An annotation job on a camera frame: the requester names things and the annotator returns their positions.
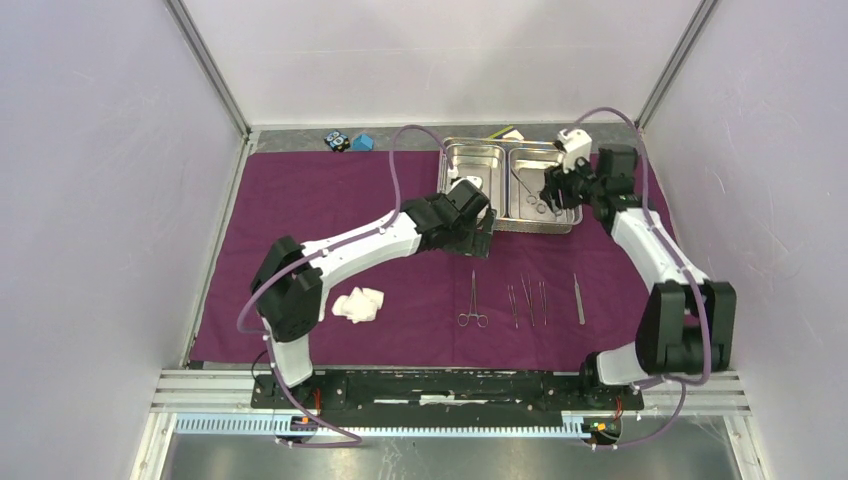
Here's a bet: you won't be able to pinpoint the black blue toy car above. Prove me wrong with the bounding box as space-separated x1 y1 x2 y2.
324 130 351 153

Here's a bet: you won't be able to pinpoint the steel hemostat clamp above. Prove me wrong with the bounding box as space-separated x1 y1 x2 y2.
457 270 489 328

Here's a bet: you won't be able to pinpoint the blue toy block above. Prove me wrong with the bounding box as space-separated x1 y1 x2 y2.
351 134 375 152

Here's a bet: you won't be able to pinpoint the steel surgical scissors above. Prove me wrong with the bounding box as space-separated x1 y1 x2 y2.
510 169 547 214

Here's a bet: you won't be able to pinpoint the steel pan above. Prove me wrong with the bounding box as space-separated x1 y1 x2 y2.
506 147 582 233
437 138 507 219

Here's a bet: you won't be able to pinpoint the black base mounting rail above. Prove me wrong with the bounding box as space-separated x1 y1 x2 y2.
291 369 644 428

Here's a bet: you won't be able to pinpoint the steel left inner pan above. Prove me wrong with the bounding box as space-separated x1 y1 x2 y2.
437 138 507 219

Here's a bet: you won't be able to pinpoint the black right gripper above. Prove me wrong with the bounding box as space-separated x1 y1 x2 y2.
538 150 603 213

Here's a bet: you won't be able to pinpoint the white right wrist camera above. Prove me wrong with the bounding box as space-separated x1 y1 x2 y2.
553 128 592 172

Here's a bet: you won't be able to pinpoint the steel forceps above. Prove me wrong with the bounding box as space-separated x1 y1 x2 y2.
573 273 586 326

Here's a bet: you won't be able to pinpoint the aluminium front frame rail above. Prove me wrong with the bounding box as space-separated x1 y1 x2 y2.
132 370 753 442

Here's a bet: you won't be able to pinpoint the purple cloth wrap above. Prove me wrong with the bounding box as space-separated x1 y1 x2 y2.
190 151 649 371

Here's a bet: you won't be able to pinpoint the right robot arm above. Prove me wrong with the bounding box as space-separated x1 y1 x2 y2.
540 141 737 408

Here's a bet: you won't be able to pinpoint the steel right inner pan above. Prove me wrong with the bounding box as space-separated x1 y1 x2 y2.
506 147 582 233

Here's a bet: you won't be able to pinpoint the white gauze wad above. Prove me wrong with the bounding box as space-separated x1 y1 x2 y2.
331 287 385 324

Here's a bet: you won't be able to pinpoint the metal mesh instrument tray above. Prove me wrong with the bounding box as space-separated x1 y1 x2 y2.
437 137 583 235

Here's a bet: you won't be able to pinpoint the aluminium corner frame rail right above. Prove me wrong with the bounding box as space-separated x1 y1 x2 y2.
635 0 720 128

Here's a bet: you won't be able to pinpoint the thin curved steel tweezers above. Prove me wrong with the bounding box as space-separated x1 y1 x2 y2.
538 281 548 326

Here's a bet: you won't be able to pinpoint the steel needle holder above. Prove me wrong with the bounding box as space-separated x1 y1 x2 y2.
520 274 535 327

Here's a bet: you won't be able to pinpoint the aluminium corner frame rail left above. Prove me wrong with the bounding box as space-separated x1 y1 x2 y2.
164 0 251 137

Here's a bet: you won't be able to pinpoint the aluminium corner frame rail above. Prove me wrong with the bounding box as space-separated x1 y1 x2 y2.
635 0 720 128
164 0 251 137

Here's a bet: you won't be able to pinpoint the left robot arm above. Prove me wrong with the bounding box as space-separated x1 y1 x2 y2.
243 176 495 408

